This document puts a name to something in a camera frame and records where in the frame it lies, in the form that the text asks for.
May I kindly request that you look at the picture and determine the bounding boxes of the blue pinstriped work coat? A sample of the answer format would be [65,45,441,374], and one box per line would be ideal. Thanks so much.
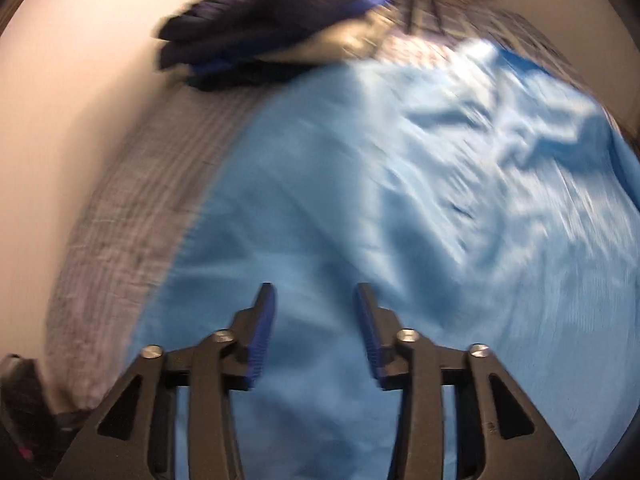
[131,37,636,480]

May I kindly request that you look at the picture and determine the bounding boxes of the blue white striped blanket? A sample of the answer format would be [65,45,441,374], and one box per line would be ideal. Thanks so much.
[47,85,281,411]

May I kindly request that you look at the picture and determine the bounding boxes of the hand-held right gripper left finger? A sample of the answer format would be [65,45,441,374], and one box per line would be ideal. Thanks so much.
[52,282,277,480]

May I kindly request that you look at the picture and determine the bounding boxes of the navy puffer jacket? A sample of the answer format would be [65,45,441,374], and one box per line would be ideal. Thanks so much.
[157,0,396,92]

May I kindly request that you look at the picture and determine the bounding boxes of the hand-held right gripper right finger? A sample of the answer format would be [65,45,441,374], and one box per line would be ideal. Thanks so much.
[354,282,581,480]

